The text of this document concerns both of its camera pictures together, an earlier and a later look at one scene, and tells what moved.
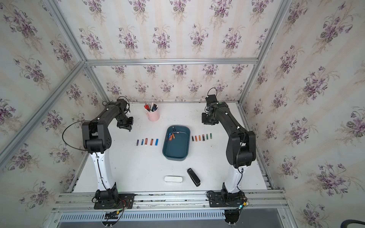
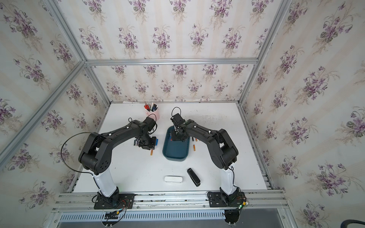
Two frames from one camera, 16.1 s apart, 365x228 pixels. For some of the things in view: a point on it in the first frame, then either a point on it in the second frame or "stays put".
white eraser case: [173, 179] stays put
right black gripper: [204, 121] → [174, 138]
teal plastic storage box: [176, 142] stays put
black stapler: [194, 178] stays put
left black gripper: [128, 126] → [151, 146]
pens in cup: [150, 108] stays put
